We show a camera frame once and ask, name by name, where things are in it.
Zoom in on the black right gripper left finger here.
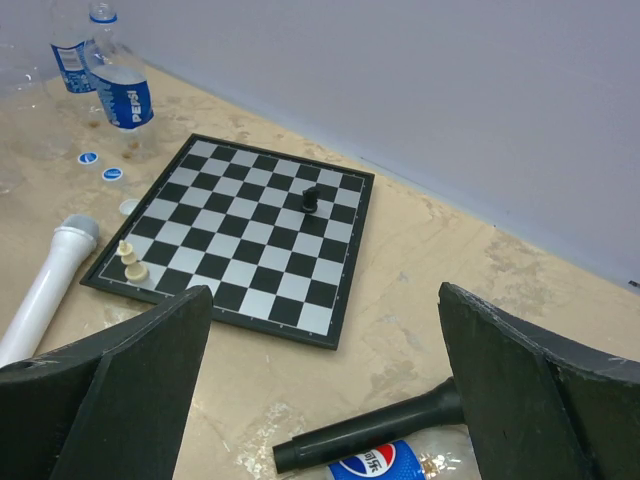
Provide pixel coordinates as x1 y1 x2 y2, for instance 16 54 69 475
1 286 212 479

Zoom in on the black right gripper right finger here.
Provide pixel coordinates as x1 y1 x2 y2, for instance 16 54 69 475
438 282 639 479

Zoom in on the Pepsi labelled bottle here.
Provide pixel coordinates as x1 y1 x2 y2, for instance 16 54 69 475
299 428 481 480

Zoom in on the white upturned bottle cap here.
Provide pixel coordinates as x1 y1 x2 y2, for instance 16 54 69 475
119 199 139 216

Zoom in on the blue Pepsi bottle cap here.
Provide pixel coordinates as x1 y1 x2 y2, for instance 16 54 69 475
77 151 100 167

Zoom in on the standing Pepsi bottle right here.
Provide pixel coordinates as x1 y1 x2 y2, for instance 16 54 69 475
84 1 157 161

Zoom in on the standing pepsi bottle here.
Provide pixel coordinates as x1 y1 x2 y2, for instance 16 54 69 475
47 1 95 94
84 1 157 161

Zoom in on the standing Pepsi bottle left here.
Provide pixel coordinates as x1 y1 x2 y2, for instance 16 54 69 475
47 1 95 94

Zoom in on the black toy microphone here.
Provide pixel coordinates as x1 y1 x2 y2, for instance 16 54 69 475
273 378 465 474

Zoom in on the cream chess piece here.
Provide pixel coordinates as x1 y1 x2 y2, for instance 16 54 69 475
116 240 149 283

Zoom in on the white toy microphone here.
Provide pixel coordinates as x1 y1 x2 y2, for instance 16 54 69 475
1 214 99 366

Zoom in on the black and silver chessboard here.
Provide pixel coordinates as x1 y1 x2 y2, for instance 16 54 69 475
82 134 374 350

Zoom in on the black chess piece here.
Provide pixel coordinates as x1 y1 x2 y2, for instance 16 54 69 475
301 186 320 214

